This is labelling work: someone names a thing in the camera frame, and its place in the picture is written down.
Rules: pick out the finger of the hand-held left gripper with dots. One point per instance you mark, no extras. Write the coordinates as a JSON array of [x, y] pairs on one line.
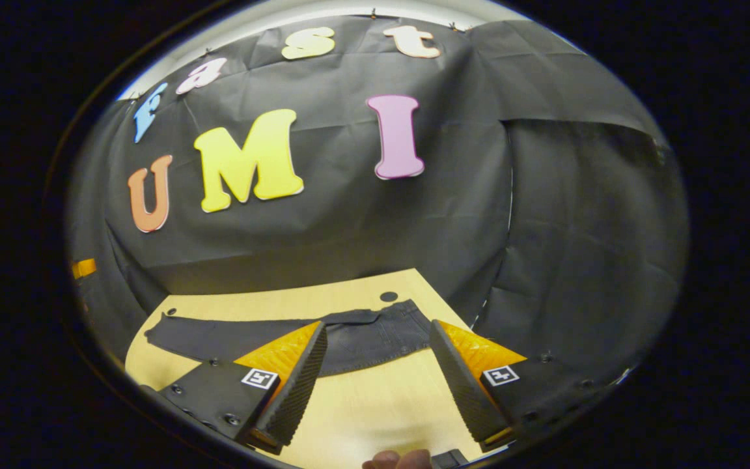
[[84, 268]]

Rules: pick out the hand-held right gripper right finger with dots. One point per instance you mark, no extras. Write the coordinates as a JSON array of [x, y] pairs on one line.
[[459, 391]]

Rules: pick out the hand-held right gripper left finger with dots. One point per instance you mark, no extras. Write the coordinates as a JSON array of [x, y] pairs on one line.
[[300, 391]]

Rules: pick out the dark grey jeans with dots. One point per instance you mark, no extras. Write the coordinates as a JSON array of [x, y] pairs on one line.
[[362, 342]]

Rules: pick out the black backdrop cloth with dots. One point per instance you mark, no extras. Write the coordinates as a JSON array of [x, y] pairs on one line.
[[446, 215]]

